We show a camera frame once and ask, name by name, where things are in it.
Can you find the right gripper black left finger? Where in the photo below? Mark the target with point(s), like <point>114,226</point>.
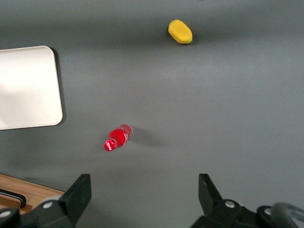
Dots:
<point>76,197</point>

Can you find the wooden drawer below cabinet lid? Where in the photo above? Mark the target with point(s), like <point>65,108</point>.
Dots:
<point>29,209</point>

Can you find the cream rectangular tray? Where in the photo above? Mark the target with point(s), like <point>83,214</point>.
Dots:
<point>26,88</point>

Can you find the red plastic bottle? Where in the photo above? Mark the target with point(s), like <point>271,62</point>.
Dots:
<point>117,139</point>

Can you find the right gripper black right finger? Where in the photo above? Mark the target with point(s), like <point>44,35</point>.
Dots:
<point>211,202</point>

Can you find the wooden drawer cabinet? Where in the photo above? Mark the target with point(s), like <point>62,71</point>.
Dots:
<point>31,187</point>

